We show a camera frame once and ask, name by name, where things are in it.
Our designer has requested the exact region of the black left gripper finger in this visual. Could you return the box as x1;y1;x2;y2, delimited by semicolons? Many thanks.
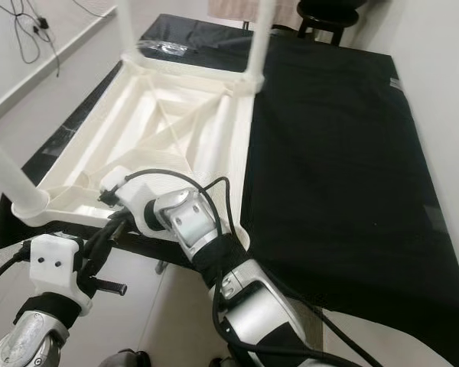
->
98;216;129;252
86;213;119;249

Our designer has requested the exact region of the white plastic table leg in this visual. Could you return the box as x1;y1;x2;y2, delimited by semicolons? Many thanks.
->
116;0;140;58
214;92;255;200
0;126;50;215
243;0;278;86

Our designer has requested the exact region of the white plastic children table top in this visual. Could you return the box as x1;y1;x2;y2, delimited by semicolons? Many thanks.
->
15;47;263;238

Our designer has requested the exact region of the clear adhesive tape strip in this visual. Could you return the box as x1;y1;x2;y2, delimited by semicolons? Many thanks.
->
57;115;90;150

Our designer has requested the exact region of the dark robot left foot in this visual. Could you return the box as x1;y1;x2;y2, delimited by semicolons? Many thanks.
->
99;349;150;367

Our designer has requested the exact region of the clear plastic bag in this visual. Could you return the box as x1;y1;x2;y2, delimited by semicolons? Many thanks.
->
142;40;188;59

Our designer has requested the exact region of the black tablecloth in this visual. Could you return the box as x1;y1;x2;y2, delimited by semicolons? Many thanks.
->
0;14;452;367

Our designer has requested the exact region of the beige cloth covered side table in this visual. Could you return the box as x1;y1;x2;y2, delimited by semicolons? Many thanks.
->
208;0;261;22

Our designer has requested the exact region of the black round stool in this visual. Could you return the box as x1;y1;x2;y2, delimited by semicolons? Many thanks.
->
295;0;360;43

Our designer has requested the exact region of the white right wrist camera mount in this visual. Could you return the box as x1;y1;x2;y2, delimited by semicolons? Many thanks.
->
99;166;158;230

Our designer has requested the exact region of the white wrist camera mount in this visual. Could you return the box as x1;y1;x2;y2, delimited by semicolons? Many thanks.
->
29;235;96;316
99;166;158;230

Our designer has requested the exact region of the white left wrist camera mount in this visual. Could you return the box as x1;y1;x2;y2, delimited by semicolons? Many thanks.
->
29;235;96;316

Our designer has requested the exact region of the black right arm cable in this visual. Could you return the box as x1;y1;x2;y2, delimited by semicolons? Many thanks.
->
126;168;383;367

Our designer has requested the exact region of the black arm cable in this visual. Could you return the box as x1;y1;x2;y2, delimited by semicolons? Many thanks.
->
126;168;383;367
0;245;35;295

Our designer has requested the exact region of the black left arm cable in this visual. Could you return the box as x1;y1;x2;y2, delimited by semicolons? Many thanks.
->
0;245;35;295

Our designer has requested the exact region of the black wall power cable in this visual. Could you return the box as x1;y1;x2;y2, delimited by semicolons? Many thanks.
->
0;0;62;77
69;0;116;18

